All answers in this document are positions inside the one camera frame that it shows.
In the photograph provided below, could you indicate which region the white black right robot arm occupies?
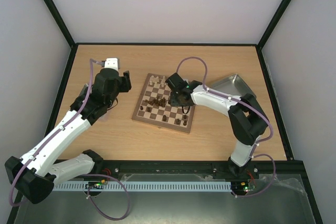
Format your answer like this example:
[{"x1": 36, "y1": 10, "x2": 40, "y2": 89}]
[{"x1": 165, "y1": 73, "x2": 268, "y2": 178}]

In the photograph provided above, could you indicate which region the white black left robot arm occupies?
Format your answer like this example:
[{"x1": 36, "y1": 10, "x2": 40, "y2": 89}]
[{"x1": 5, "y1": 68, "x2": 131, "y2": 204}]

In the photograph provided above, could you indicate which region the pile of dark pieces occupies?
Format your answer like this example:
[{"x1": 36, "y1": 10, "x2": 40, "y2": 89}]
[{"x1": 143, "y1": 98, "x2": 168, "y2": 108}]

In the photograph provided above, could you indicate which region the wooden chess board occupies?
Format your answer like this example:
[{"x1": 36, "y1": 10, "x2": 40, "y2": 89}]
[{"x1": 132, "y1": 73, "x2": 195, "y2": 134}]

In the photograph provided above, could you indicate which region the dark placed piece far right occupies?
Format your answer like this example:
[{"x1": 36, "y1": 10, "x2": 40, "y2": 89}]
[{"x1": 183, "y1": 115, "x2": 188, "y2": 126}]

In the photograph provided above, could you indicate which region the metal tin lid left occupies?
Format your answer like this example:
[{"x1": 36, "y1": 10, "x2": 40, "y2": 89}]
[{"x1": 98, "y1": 111, "x2": 110, "y2": 122}]

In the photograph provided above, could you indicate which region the metal tin tray right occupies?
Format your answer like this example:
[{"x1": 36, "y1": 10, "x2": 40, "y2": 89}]
[{"x1": 210, "y1": 73, "x2": 257, "y2": 98}]

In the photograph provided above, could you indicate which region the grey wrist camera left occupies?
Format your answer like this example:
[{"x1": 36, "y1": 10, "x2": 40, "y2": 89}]
[{"x1": 104, "y1": 58, "x2": 120, "y2": 71}]

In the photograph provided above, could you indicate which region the black enclosure frame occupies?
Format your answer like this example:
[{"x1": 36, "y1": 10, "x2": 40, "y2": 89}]
[{"x1": 6, "y1": 0, "x2": 323, "y2": 224}]

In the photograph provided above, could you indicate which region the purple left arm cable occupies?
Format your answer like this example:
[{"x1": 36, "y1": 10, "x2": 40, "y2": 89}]
[{"x1": 9, "y1": 58, "x2": 131, "y2": 220}]

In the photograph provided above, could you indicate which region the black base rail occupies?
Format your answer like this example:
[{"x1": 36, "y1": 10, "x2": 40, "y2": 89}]
[{"x1": 96, "y1": 160, "x2": 307, "y2": 181}]

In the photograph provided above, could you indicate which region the slotted white cable duct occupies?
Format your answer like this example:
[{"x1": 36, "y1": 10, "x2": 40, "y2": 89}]
[{"x1": 52, "y1": 180, "x2": 233, "y2": 193}]

